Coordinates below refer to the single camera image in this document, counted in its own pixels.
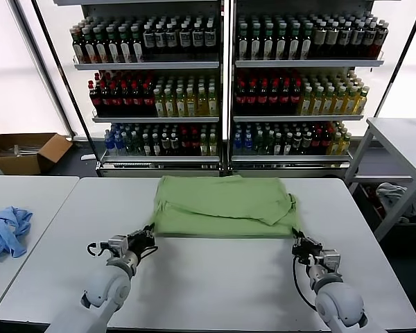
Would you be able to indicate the blue label water bottle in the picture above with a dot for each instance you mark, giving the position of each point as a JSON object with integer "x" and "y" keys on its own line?
{"x": 238, "y": 145}
{"x": 119, "y": 145}
{"x": 109, "y": 145}
{"x": 248, "y": 145}

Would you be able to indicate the green cap tea bottle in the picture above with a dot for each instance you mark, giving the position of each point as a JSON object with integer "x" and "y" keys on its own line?
{"x": 281, "y": 45}
{"x": 243, "y": 45}
{"x": 91, "y": 52}
{"x": 79, "y": 52}
{"x": 126, "y": 52}
{"x": 102, "y": 52}
{"x": 138, "y": 52}
{"x": 256, "y": 45}
{"x": 114, "y": 52}
{"x": 305, "y": 45}
{"x": 293, "y": 45}
{"x": 268, "y": 45}

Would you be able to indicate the small red cap cola bottle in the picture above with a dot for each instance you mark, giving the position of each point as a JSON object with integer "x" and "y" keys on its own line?
{"x": 195, "y": 145}
{"x": 315, "y": 144}
{"x": 325, "y": 142}
{"x": 185, "y": 145}

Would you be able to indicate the small yellow drink bottle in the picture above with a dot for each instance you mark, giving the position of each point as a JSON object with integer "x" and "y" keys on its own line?
{"x": 204, "y": 147}
{"x": 345, "y": 144}
{"x": 213, "y": 147}
{"x": 335, "y": 145}

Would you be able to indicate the white cap dark tea bottle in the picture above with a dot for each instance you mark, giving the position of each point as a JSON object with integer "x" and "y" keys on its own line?
{"x": 370, "y": 37}
{"x": 198, "y": 40}
{"x": 149, "y": 40}
{"x": 332, "y": 37}
{"x": 161, "y": 40}
{"x": 357, "y": 37}
{"x": 344, "y": 37}
{"x": 319, "y": 37}
{"x": 172, "y": 40}
{"x": 210, "y": 40}
{"x": 382, "y": 37}
{"x": 185, "y": 40}

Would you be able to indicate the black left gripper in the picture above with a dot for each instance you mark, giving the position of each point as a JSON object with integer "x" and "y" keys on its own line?
{"x": 138, "y": 241}

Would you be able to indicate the grey slanted frame pole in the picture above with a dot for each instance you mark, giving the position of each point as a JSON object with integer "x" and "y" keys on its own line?
{"x": 44, "y": 69}

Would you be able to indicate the grey side table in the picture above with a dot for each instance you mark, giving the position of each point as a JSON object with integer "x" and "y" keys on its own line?
{"x": 395, "y": 138}

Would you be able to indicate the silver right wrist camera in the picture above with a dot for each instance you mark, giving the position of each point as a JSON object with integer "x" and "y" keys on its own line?
{"x": 330, "y": 258}

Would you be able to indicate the clear plastic packaging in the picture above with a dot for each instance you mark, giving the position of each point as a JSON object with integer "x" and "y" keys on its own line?
{"x": 21, "y": 151}

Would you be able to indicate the light blue crumpled garment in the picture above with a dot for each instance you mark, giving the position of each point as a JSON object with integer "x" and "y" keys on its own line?
{"x": 7, "y": 239}

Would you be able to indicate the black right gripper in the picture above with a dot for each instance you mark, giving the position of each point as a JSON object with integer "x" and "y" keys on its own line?
{"x": 308, "y": 250}

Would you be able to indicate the black storage crate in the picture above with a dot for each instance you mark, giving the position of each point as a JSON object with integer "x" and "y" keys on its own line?
{"x": 374, "y": 211}

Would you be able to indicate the green printed t-shirt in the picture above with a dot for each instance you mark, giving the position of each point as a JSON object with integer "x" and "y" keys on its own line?
{"x": 222, "y": 208}

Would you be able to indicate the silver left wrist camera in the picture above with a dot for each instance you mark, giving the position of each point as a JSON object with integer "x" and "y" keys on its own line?
{"x": 118, "y": 243}

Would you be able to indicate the grey crumpled cloth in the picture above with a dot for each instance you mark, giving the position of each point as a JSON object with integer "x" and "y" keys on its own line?
{"x": 390, "y": 194}

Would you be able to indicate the open cardboard box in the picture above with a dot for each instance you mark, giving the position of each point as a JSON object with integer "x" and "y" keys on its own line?
{"x": 52, "y": 149}

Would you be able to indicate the black slanted frame pole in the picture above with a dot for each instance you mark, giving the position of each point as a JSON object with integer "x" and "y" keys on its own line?
{"x": 404, "y": 52}
{"x": 60, "y": 69}

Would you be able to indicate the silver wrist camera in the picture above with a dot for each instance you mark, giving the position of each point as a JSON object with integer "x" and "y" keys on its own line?
{"x": 118, "y": 243}
{"x": 330, "y": 258}

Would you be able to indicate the grey metal shelf rack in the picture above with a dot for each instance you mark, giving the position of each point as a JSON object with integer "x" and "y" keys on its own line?
{"x": 308, "y": 63}
{"x": 145, "y": 65}

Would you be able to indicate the small white floor object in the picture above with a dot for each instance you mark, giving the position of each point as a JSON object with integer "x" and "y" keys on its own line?
{"x": 87, "y": 157}

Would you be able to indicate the small dark tea bottle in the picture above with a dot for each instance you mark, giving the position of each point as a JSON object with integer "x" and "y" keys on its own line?
{"x": 147, "y": 147}
{"x": 174, "y": 145}
{"x": 296, "y": 144}
{"x": 278, "y": 147}
{"x": 287, "y": 147}
{"x": 156, "y": 147}
{"x": 305, "y": 144}
{"x": 165, "y": 145}

